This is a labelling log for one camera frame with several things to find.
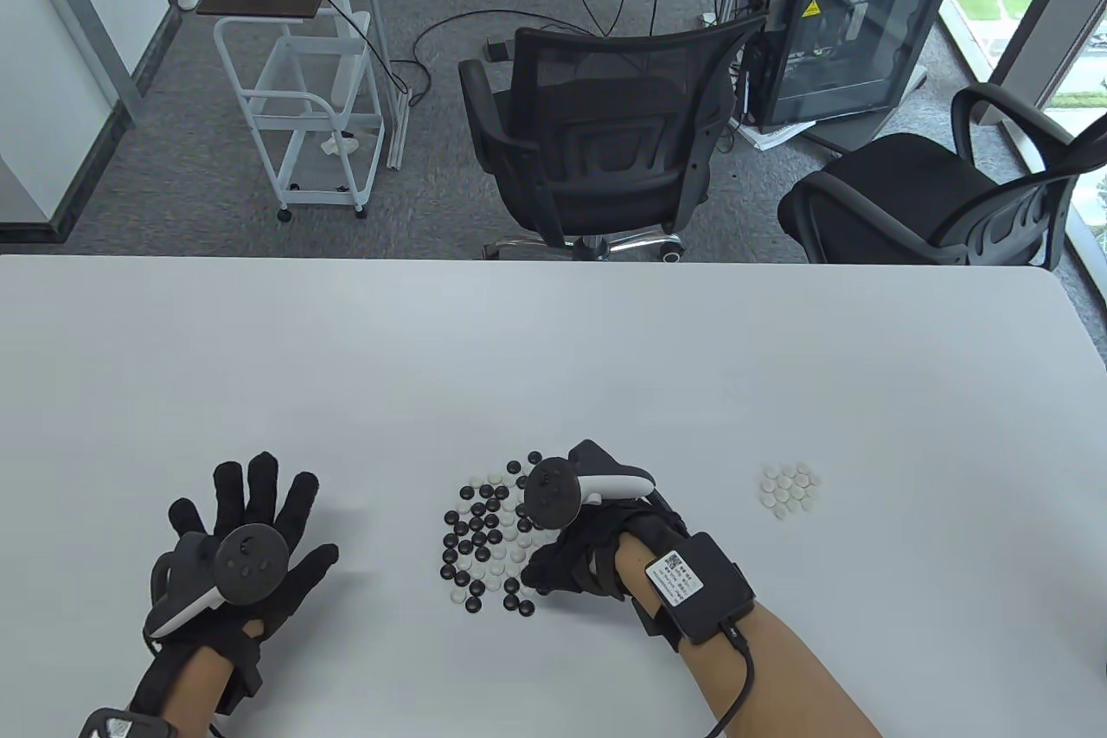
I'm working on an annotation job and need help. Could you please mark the black mesh office chair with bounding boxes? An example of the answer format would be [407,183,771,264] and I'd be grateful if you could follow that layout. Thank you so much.
[458,13,771,263]

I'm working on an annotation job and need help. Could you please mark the black wrist box cable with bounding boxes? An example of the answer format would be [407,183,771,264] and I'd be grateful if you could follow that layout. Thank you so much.
[702,630,758,738]

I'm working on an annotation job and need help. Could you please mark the white papers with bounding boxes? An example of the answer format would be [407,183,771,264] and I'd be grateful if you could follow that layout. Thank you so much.
[735,119,818,151]

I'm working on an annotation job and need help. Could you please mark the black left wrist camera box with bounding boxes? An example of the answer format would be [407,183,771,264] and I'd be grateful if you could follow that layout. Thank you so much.
[78,708,174,738]

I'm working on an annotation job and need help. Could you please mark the person's right forearm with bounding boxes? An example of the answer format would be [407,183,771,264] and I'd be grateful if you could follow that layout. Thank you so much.
[618,530,883,738]

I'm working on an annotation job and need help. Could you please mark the pile of mixed Go stones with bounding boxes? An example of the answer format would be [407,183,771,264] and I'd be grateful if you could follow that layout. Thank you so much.
[439,451,546,616]

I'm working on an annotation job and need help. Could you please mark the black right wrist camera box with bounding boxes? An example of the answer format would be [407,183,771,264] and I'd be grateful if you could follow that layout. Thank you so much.
[644,532,755,645]

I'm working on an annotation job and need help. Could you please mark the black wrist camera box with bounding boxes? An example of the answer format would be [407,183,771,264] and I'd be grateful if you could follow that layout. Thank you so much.
[644,532,755,645]
[78,708,174,738]

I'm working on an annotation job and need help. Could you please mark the black glass computer tower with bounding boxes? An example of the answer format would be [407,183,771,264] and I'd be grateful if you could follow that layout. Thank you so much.
[745,0,957,129]

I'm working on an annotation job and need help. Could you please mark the black office chair curved armrests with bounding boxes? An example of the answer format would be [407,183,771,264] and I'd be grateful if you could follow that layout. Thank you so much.
[777,83,1107,267]

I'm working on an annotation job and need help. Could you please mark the black white hand controller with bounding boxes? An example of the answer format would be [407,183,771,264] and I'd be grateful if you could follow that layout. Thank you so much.
[143,523,291,637]
[522,440,656,529]

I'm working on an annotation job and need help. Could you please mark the black white right hand controller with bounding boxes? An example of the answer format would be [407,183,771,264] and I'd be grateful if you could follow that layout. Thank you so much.
[522,440,656,529]

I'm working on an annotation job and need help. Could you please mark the aluminium profile rods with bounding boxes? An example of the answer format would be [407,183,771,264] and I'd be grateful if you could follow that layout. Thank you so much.
[350,0,412,168]

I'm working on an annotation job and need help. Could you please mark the black looped floor cable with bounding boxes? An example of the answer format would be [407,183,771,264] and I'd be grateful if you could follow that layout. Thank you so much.
[413,10,598,109]

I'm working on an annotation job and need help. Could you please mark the person's left hand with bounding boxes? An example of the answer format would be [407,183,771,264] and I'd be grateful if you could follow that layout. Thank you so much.
[151,452,340,683]

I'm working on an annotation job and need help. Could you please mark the group of white Go stones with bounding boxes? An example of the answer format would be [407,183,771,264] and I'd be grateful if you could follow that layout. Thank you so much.
[759,461,822,521]

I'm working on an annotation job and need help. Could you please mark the black white left hand controller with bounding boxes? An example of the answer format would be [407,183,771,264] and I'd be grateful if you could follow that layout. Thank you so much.
[143,523,291,637]

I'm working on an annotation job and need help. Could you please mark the white rolling cart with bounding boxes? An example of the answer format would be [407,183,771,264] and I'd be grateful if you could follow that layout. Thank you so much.
[214,11,386,221]

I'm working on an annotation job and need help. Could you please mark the person's right hand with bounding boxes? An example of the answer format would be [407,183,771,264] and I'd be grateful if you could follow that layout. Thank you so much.
[517,504,691,598]

